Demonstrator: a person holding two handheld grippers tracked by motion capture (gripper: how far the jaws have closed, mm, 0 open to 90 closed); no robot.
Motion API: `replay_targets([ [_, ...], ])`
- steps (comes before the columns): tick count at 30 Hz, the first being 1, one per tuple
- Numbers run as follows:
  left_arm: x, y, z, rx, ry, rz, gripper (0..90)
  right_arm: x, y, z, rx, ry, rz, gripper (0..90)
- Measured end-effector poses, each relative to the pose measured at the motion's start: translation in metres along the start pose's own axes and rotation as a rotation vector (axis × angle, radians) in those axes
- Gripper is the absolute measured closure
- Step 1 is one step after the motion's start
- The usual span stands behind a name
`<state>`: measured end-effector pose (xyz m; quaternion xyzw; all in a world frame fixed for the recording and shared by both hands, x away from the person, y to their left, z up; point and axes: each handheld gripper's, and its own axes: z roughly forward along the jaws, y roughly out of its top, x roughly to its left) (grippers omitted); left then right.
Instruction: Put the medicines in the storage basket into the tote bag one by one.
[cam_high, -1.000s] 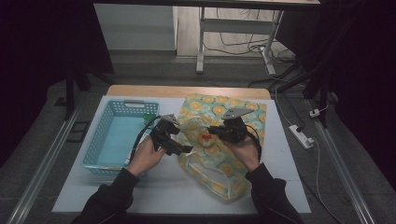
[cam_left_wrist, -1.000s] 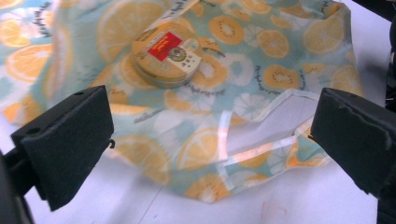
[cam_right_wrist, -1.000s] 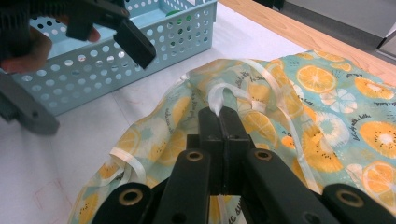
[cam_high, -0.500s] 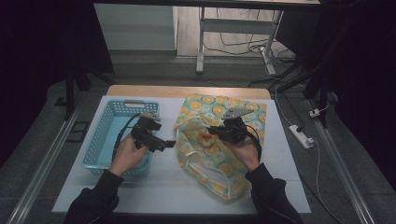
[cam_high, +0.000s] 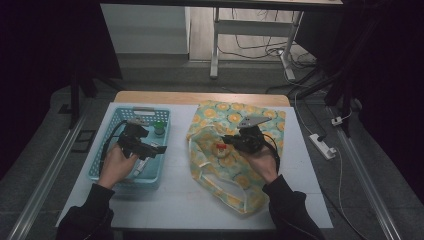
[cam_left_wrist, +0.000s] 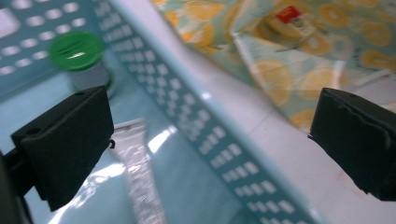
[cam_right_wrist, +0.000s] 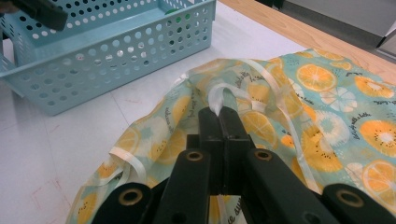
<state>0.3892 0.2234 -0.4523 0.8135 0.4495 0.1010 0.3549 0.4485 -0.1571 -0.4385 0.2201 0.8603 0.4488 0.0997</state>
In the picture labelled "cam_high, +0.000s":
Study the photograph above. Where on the white plug adapter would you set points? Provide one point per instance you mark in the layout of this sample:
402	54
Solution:
337	120

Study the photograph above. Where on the black tripod stand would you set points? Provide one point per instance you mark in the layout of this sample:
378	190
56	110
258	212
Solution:
336	86

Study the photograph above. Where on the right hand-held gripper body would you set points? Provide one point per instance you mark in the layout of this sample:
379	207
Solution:
251	140

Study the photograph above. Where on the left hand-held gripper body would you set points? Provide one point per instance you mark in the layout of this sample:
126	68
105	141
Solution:
131	141

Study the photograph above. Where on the person's right hand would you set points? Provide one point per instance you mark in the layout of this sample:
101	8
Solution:
265	165

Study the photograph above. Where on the aluminium floor rail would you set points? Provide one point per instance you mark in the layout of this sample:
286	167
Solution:
46	180
366	180

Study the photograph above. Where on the white power strip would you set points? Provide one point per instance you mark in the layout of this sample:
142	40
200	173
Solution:
322	146

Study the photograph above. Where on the white tube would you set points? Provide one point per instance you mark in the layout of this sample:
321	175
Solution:
141	165

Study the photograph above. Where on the white desk frame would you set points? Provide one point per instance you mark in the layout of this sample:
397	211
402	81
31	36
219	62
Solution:
253	27

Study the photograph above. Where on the black metal stand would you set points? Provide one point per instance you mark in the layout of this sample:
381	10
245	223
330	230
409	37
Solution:
75	100

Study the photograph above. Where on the black floor plate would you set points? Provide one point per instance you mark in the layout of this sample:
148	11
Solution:
84	141

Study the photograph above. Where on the person's left hand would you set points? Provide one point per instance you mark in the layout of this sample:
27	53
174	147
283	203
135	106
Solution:
115	166

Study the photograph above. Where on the blue plastic basket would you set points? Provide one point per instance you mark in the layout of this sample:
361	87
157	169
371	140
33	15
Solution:
151	166

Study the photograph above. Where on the small green-capped bottle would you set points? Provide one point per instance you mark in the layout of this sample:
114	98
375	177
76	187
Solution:
159	128

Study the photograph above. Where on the citrus print fabric bag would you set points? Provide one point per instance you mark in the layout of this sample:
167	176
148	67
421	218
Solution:
240	166

